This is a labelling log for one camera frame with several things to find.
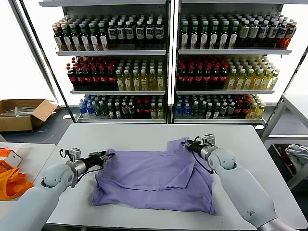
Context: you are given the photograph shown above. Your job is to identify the orange white carton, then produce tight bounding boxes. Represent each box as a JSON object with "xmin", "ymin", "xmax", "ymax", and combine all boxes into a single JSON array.
[{"xmin": 0, "ymin": 148, "xmax": 24, "ymax": 173}]

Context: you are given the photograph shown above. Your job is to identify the red drink bottle white label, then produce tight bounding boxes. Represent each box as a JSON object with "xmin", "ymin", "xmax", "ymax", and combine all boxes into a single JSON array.
[{"xmin": 283, "ymin": 22, "xmax": 298, "ymax": 49}]

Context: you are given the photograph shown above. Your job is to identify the grey crumpled cloth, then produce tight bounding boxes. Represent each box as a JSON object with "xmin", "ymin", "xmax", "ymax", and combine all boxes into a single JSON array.
[{"xmin": 284, "ymin": 143, "xmax": 308, "ymax": 174}]

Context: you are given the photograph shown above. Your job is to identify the black storage bin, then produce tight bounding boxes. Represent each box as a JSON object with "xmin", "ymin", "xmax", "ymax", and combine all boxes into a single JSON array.
[{"xmin": 267, "ymin": 143, "xmax": 308, "ymax": 184}]

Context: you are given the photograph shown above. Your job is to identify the dark bottle white blue label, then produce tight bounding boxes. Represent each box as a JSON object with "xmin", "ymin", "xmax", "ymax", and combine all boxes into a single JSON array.
[
  {"xmin": 107, "ymin": 21, "xmax": 117, "ymax": 47},
  {"xmin": 145, "ymin": 20, "xmax": 155, "ymax": 47},
  {"xmin": 135, "ymin": 21, "xmax": 146, "ymax": 47},
  {"xmin": 275, "ymin": 21, "xmax": 289, "ymax": 48},
  {"xmin": 257, "ymin": 20, "xmax": 270, "ymax": 48},
  {"xmin": 125, "ymin": 21, "xmax": 135, "ymax": 47},
  {"xmin": 116, "ymin": 21, "xmax": 127, "ymax": 47},
  {"xmin": 154, "ymin": 20, "xmax": 165, "ymax": 47},
  {"xmin": 267, "ymin": 21, "xmax": 280, "ymax": 48}
]

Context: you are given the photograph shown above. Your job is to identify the dark bottle orange label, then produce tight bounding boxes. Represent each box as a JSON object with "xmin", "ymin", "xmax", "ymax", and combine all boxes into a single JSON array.
[{"xmin": 53, "ymin": 24, "xmax": 64, "ymax": 51}]

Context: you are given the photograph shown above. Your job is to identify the purple t-shirt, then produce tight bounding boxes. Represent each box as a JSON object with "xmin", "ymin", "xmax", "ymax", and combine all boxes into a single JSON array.
[{"xmin": 92, "ymin": 137, "xmax": 216, "ymax": 215}]

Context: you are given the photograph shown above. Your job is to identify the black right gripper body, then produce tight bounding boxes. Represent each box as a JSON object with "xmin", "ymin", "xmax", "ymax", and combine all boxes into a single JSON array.
[{"xmin": 188, "ymin": 141, "xmax": 204, "ymax": 155}]

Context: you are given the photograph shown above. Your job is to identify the brown cardboard box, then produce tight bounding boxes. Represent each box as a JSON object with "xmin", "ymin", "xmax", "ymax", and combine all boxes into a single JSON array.
[{"xmin": 0, "ymin": 99, "xmax": 59, "ymax": 133}]

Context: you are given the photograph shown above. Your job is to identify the clear plastic packed parts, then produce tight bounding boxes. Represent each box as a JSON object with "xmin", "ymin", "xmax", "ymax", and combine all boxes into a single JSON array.
[{"xmin": 0, "ymin": 103, "xmax": 37, "ymax": 118}]

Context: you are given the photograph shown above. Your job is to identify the grey metal shelf unit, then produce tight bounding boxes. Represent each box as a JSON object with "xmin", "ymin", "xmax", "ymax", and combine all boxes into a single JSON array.
[
  {"xmin": 39, "ymin": 0, "xmax": 172, "ymax": 125},
  {"xmin": 172, "ymin": 0, "xmax": 294, "ymax": 126}
]

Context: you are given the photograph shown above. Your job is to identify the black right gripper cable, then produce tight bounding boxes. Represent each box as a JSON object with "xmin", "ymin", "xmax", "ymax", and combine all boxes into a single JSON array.
[{"xmin": 192, "ymin": 153, "xmax": 215, "ymax": 174}]

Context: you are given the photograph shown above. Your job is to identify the dark bottle green label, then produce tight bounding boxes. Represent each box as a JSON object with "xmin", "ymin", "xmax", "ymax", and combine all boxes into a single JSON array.
[
  {"xmin": 69, "ymin": 23, "xmax": 82, "ymax": 51},
  {"xmin": 89, "ymin": 22, "xmax": 100, "ymax": 51},
  {"xmin": 190, "ymin": 21, "xmax": 200, "ymax": 50},
  {"xmin": 209, "ymin": 21, "xmax": 219, "ymax": 50},
  {"xmin": 79, "ymin": 22, "xmax": 91, "ymax": 51},
  {"xmin": 199, "ymin": 21, "xmax": 210, "ymax": 50},
  {"xmin": 228, "ymin": 21, "xmax": 240, "ymax": 50},
  {"xmin": 98, "ymin": 21, "xmax": 109, "ymax": 51},
  {"xmin": 180, "ymin": 21, "xmax": 191, "ymax": 50},
  {"xmin": 61, "ymin": 23, "xmax": 73, "ymax": 51},
  {"xmin": 218, "ymin": 21, "xmax": 230, "ymax": 50}
]

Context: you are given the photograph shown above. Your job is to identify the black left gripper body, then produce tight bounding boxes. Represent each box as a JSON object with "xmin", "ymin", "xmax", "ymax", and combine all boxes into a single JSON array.
[{"xmin": 84, "ymin": 151, "xmax": 108, "ymax": 168}]

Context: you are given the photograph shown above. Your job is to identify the red cloth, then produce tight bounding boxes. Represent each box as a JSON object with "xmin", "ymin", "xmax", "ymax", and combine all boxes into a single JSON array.
[{"xmin": 277, "ymin": 146, "xmax": 296, "ymax": 176}]

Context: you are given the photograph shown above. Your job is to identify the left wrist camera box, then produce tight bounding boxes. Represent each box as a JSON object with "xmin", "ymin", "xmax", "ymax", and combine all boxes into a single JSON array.
[{"xmin": 68, "ymin": 148, "xmax": 81, "ymax": 161}]

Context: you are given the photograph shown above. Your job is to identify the grey metal frame post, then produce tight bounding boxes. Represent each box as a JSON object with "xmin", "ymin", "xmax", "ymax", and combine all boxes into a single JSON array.
[{"xmin": 7, "ymin": 0, "xmax": 59, "ymax": 103}]

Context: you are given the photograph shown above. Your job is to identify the grey metal cart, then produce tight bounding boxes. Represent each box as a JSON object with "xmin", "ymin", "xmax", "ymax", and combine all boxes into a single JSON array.
[{"xmin": 260, "ymin": 93, "xmax": 308, "ymax": 191}]

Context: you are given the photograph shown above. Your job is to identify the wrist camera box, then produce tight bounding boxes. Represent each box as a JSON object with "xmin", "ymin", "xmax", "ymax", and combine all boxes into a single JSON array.
[
  {"xmin": 204, "ymin": 134, "xmax": 216, "ymax": 146},
  {"xmin": 68, "ymin": 148, "xmax": 81, "ymax": 161}
]

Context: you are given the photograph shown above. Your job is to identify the thin black pole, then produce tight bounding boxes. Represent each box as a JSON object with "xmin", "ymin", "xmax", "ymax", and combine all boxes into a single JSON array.
[
  {"xmin": 19, "ymin": 0, "xmax": 77, "ymax": 124},
  {"xmin": 279, "ymin": 45, "xmax": 308, "ymax": 102}
]

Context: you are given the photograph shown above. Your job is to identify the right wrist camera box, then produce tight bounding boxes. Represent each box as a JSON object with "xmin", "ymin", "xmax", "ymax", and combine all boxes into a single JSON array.
[{"xmin": 204, "ymin": 134, "xmax": 216, "ymax": 146}]

